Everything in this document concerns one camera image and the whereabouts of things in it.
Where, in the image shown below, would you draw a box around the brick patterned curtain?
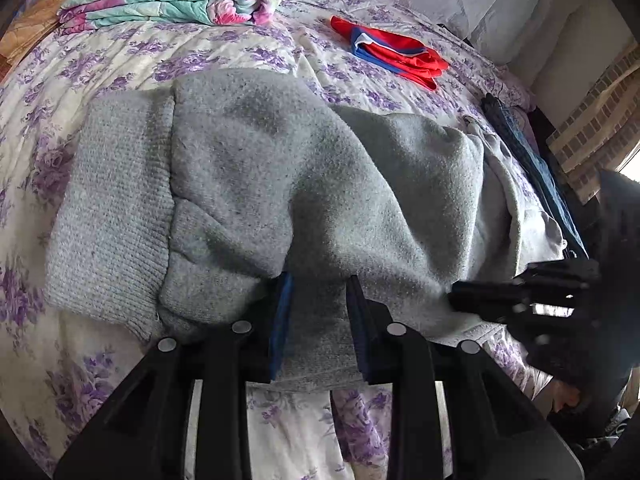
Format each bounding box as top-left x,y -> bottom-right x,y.
546,42 -> 640,203

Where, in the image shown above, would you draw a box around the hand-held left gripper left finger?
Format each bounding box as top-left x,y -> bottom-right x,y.
54,272 -> 297,480

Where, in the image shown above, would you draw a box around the dark blue jeans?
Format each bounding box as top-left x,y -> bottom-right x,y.
481,92 -> 590,261

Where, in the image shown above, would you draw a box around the folded red blue garment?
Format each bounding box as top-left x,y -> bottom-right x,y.
330,16 -> 451,92

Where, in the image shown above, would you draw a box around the grey sweatshirt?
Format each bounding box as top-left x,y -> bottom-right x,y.
44,69 -> 568,395

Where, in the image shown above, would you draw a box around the purple floral bed sheet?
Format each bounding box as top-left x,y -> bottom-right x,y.
0,0 -> 556,480

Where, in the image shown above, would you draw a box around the orange patterned blanket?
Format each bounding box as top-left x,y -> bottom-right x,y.
0,0 -> 108,73

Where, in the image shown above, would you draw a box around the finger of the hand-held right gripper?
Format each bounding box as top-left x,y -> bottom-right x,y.
447,280 -> 592,327
517,258 -> 602,287

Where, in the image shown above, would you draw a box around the person's right hand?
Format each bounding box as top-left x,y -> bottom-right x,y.
546,381 -> 585,415

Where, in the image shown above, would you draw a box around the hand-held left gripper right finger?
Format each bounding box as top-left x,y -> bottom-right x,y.
345,275 -> 587,480

